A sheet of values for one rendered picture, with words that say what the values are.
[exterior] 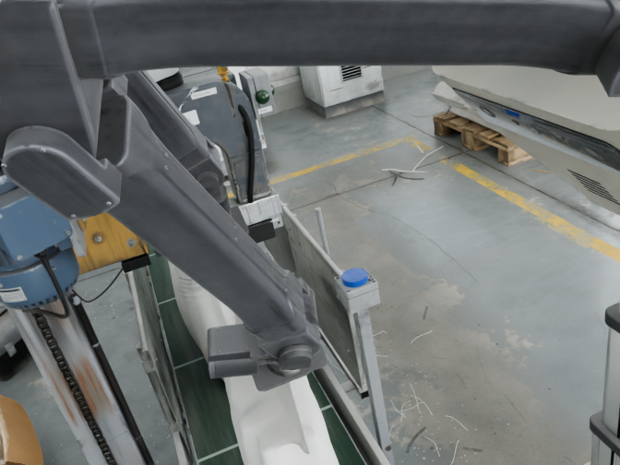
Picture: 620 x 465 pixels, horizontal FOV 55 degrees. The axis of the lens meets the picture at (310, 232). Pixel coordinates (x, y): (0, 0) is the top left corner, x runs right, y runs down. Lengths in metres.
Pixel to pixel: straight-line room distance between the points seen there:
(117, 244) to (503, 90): 0.87
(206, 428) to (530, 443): 1.03
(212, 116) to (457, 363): 1.49
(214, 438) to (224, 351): 1.09
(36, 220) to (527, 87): 0.73
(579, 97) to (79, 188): 0.49
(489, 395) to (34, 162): 2.04
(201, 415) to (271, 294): 1.31
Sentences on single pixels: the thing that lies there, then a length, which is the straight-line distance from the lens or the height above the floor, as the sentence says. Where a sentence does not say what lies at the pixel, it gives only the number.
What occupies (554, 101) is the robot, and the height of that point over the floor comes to 1.39.
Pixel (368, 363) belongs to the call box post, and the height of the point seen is 0.60.
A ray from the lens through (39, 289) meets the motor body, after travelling 1.14.
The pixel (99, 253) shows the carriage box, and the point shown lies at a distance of 1.34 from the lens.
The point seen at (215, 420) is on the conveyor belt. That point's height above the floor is 0.38.
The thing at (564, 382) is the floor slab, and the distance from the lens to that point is 2.34.
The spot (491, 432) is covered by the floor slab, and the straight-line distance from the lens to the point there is 2.17.
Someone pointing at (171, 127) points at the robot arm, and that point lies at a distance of 0.99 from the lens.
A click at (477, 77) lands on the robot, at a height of 1.39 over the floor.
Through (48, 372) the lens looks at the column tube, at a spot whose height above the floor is 0.79.
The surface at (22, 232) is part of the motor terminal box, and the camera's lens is 1.03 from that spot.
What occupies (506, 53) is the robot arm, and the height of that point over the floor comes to 1.52.
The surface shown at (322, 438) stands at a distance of 1.13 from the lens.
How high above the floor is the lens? 1.62
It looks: 28 degrees down
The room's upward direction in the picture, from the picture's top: 12 degrees counter-clockwise
